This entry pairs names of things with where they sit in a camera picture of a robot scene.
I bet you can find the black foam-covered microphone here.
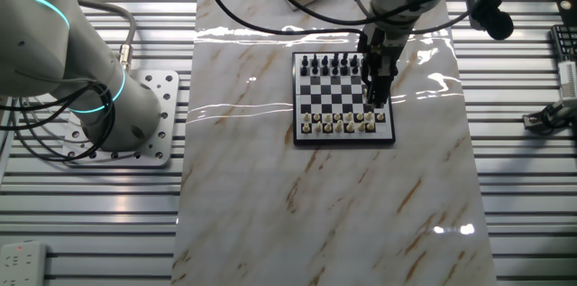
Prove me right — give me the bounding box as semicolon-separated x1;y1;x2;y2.
471;0;515;42

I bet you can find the white power strip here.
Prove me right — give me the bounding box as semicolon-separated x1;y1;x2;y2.
0;240;49;286

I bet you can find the metal clamp mount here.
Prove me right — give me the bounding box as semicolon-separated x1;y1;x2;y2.
522;98;577;136

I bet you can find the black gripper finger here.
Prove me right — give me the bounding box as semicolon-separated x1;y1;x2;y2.
367;76;391;110
362;63;380;94

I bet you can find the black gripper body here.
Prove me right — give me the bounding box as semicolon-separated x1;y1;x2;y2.
357;22;410;79

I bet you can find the black plate with hole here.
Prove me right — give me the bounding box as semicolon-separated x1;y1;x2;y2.
554;0;577;25

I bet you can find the glossy marble-pattern mat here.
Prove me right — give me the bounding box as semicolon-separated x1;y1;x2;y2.
169;0;498;286

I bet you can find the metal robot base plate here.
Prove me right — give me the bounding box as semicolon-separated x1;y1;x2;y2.
60;69;180;169

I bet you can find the grey cable with metal connector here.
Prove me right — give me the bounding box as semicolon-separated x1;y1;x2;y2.
76;0;138;73

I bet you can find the black-framed magnetic chessboard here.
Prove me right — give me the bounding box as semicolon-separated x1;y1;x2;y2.
291;51;397;146

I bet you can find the white ribbed device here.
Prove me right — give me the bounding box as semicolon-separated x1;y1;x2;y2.
557;60;577;100

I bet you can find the black keyboard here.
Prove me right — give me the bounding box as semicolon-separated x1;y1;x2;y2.
550;23;577;62

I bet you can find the black base cable bundle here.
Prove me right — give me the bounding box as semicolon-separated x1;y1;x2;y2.
0;78;117;164

